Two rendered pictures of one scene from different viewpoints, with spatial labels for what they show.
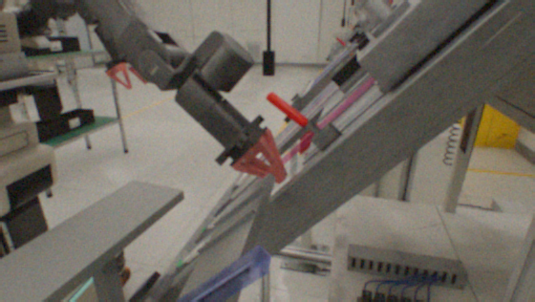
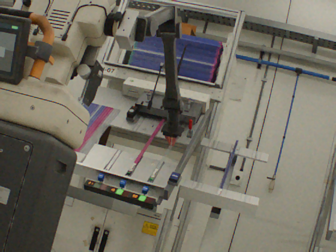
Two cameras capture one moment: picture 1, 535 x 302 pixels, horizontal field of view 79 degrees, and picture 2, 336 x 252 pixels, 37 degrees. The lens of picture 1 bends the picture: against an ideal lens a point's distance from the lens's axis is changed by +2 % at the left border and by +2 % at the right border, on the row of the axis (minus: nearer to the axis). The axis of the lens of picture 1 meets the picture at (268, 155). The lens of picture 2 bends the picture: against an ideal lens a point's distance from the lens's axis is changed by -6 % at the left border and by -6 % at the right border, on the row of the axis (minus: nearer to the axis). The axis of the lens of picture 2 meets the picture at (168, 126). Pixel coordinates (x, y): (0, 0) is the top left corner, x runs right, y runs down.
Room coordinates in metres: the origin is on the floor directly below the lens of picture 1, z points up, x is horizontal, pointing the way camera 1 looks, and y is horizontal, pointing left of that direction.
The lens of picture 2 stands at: (0.47, 2.60, 0.54)
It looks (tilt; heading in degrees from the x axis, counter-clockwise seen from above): 11 degrees up; 271
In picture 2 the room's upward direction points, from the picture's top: 16 degrees clockwise
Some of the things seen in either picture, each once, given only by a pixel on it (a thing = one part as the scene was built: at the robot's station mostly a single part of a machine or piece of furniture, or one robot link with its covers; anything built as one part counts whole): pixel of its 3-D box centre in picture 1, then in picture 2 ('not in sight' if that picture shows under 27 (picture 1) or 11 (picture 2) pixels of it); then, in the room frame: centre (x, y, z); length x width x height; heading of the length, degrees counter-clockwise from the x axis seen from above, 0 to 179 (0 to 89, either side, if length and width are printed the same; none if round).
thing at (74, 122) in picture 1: (60, 123); not in sight; (2.54, 1.69, 0.41); 0.57 x 0.17 x 0.11; 166
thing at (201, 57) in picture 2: not in sight; (176, 56); (0.57, -0.35, 1.52); 0.51 x 0.13 x 0.27; 166
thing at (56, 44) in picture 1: (40, 46); not in sight; (2.54, 1.69, 1.01); 0.57 x 0.17 x 0.11; 166
